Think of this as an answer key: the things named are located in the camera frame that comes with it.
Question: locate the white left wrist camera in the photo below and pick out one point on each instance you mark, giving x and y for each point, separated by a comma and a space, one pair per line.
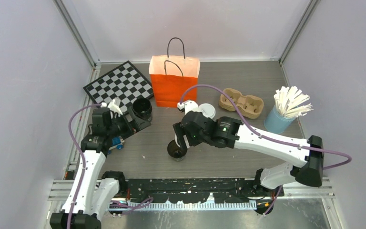
114, 106

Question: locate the cardboard cup carrier tray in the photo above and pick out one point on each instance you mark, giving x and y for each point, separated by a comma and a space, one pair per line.
250, 106

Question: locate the white plastic cup lid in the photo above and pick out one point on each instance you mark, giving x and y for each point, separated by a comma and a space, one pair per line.
208, 110

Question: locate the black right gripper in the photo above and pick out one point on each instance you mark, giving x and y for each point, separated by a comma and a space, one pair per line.
179, 130

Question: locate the blue red toy car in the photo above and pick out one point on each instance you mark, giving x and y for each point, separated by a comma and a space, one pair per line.
117, 143

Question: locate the black white chessboard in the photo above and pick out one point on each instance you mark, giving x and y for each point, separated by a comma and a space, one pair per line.
125, 82

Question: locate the orange paper bag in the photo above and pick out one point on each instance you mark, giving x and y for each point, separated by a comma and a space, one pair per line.
172, 75

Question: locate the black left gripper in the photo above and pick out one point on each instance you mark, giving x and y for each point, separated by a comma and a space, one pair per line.
141, 123

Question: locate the blue cup holder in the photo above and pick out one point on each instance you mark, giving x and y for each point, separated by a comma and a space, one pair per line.
276, 123

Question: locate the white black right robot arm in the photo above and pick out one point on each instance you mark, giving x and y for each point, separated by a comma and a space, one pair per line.
303, 159

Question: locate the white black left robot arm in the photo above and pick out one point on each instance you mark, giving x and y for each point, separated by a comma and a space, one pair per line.
88, 200

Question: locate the black cup stack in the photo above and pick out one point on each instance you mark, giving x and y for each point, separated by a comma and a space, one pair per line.
142, 108

